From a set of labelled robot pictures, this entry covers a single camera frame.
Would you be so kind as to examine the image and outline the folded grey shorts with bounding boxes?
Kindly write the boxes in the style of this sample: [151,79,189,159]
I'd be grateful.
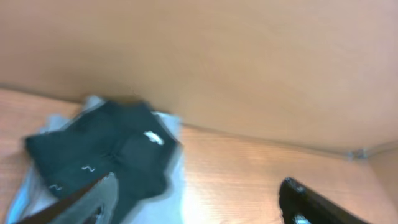
[5,95,185,224]

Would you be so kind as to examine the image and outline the black t-shirt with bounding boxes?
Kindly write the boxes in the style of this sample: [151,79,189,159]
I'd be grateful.
[25,101,180,223]

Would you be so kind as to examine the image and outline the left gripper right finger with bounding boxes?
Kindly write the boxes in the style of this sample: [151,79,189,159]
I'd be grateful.
[279,177,367,224]

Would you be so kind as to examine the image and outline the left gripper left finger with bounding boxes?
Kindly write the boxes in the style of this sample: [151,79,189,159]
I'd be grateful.
[17,172,119,224]

